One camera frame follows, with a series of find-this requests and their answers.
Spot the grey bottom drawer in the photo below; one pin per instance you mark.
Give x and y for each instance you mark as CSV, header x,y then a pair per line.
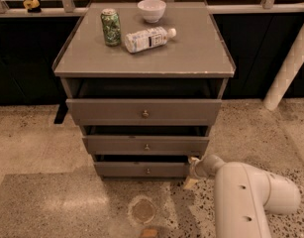
x,y
141,170

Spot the white diagonal pillar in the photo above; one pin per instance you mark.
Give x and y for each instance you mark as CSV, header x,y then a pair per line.
x,y
289,69

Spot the grey middle drawer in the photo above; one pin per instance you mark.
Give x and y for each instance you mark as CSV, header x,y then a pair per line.
x,y
145,145

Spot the clear plastic water bottle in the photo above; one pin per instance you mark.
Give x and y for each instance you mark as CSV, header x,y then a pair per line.
x,y
148,39

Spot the grey drawer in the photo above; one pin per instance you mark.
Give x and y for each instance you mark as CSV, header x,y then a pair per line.
x,y
145,145
144,112
141,170

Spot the grey top drawer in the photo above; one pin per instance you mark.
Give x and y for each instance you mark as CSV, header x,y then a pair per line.
x,y
144,112

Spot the grey drawer cabinet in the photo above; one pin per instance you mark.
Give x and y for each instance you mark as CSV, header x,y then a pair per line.
x,y
193,65

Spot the yellow black object on ledge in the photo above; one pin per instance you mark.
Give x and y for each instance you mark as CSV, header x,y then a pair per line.
x,y
32,6

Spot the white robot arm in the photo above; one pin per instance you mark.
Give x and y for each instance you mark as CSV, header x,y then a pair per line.
x,y
244,195

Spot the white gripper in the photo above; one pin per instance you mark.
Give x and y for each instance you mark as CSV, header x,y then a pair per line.
x,y
196,170

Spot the green soda can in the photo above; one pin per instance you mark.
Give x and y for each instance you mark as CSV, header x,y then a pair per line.
x,y
111,27

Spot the round metal floor plate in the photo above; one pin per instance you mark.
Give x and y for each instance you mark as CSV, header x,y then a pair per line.
x,y
141,210

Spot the white ceramic bowl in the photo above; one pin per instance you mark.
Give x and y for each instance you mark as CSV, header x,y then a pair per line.
x,y
151,10

